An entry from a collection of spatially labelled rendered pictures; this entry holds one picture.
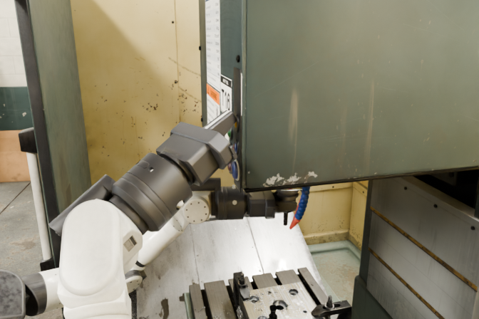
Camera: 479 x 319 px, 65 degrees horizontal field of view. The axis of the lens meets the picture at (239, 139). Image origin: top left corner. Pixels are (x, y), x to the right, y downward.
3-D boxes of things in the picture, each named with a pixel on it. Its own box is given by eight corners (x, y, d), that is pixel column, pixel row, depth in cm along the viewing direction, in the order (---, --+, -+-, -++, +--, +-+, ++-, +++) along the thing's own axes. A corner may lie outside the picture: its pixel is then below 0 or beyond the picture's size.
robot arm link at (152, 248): (184, 247, 100) (132, 294, 101) (167, 218, 105) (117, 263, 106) (163, 242, 91) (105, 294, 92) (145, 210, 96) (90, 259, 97)
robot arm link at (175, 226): (214, 208, 97) (175, 242, 97) (214, 197, 105) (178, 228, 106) (197, 190, 95) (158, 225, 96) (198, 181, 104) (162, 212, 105)
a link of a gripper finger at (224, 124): (235, 122, 61) (209, 147, 58) (227, 107, 59) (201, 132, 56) (242, 124, 60) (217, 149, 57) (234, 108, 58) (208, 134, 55)
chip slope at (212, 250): (137, 370, 144) (131, 313, 137) (138, 268, 206) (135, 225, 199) (348, 327, 164) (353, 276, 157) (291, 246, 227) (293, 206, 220)
